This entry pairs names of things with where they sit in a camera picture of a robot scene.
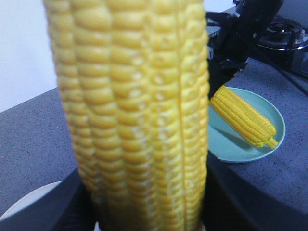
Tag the orange-yellow corn cob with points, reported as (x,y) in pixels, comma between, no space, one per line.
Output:
(133,78)

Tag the distant white plate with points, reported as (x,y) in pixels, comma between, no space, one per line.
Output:
(29,199)

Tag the black glass gas stove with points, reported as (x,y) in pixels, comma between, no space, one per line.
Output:
(284,45)

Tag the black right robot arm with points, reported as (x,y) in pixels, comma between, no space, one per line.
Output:
(263,12)

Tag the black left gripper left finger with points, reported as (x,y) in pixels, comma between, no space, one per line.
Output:
(66,208)

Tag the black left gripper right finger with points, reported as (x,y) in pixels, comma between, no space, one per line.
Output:
(233,204)

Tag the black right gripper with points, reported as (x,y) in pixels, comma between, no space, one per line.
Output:
(229,47)

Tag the bright yellow corn cob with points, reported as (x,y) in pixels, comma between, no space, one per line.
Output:
(243,118)

